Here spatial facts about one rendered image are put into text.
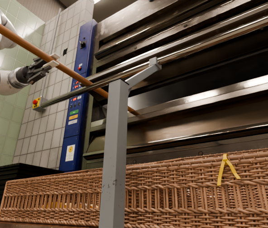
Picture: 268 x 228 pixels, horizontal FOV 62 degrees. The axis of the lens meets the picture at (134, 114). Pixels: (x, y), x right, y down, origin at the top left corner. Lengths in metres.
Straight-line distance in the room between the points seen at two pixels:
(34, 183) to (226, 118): 0.84
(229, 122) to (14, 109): 1.84
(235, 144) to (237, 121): 0.11
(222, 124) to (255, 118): 0.14
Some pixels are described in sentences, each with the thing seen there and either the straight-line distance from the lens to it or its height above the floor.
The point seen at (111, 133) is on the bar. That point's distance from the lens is 0.56.
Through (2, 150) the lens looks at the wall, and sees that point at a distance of 2.19.
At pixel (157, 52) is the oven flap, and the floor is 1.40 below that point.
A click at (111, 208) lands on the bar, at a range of 0.52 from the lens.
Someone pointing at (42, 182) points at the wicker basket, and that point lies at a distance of 0.92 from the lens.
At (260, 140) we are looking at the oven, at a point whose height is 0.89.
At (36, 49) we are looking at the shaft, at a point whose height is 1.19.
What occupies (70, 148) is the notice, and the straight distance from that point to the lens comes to 1.57.
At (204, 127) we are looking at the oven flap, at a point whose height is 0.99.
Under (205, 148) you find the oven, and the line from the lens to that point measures 1.08.
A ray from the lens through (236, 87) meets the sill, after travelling 1.14.
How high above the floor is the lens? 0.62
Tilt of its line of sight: 24 degrees up
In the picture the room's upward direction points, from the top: 1 degrees clockwise
